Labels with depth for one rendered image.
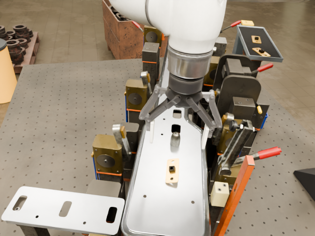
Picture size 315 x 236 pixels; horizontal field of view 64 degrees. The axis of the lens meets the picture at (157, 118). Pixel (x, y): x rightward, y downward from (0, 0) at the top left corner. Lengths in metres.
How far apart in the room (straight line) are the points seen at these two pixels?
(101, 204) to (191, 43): 0.46
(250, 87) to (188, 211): 0.46
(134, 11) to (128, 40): 2.52
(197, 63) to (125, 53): 2.65
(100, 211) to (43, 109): 0.98
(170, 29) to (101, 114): 1.04
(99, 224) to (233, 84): 0.59
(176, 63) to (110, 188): 0.42
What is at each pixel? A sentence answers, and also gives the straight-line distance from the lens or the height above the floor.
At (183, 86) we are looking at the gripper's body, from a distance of 0.53.
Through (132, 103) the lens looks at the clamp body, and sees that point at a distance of 1.09.
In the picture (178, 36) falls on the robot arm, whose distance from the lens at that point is 0.48.
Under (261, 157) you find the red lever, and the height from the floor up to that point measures 1.12.
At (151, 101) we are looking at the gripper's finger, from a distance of 0.59.
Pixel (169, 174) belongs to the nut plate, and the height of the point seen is 1.01.
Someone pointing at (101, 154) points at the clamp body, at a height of 1.01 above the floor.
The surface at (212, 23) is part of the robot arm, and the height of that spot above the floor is 1.46.
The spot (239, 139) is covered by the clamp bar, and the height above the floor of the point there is 1.18.
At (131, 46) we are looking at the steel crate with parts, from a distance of 3.11.
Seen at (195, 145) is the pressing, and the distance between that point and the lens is 0.87.
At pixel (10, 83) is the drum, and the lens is 2.95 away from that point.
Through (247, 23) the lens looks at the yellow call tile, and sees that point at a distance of 1.53.
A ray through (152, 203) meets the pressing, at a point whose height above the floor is 1.00.
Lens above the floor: 1.60
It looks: 39 degrees down
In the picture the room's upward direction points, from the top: 4 degrees clockwise
